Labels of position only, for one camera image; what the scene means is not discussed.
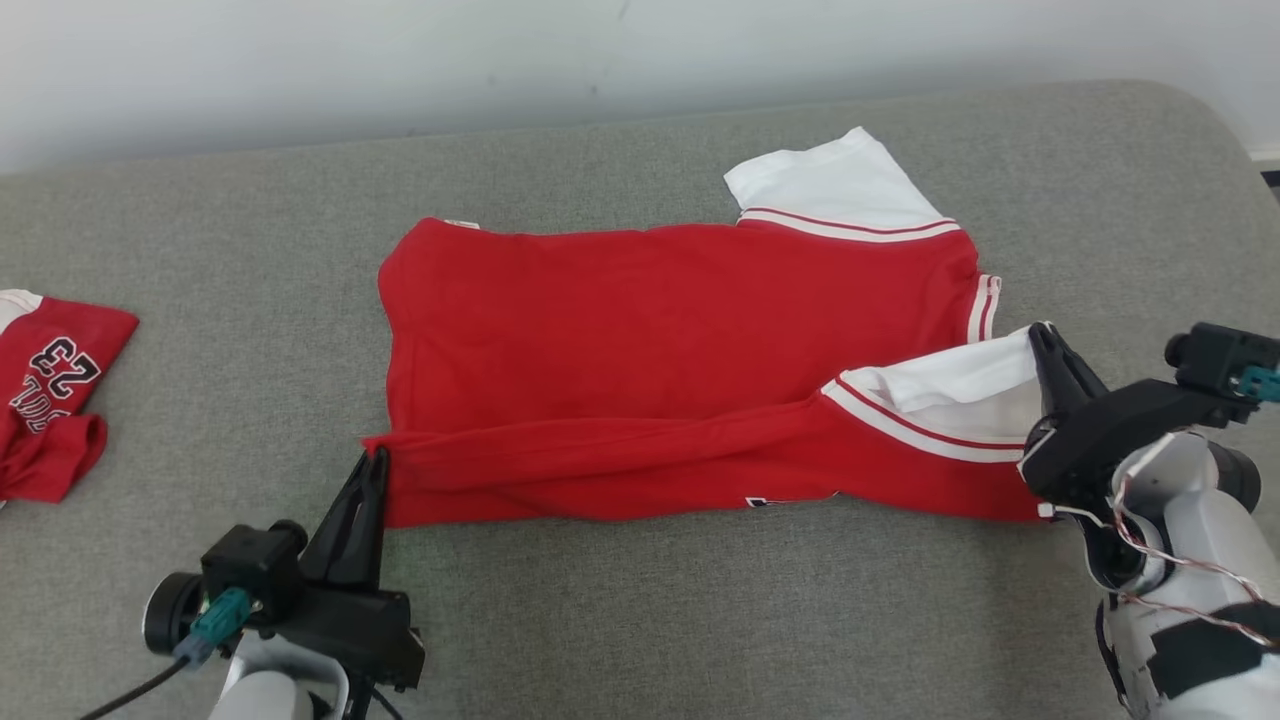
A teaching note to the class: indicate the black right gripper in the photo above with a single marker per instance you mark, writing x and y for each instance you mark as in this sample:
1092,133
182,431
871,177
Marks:
1085,450

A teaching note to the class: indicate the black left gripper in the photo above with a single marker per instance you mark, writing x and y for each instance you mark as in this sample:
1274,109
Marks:
360,630

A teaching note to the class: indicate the red shorts with 23 print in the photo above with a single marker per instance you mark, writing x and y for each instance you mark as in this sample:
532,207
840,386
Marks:
60,450

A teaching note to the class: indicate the red jersey shirt white sleeves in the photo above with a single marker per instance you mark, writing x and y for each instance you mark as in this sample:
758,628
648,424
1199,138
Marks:
650,340

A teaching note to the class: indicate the grey fabric panel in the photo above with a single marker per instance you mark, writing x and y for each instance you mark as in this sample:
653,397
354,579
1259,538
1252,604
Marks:
640,620

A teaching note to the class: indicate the white skirting board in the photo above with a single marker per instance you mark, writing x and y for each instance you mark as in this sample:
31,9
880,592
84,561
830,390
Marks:
1268,155

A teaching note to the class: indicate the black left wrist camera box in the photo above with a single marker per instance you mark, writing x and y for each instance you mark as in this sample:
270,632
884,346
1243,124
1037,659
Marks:
250,560

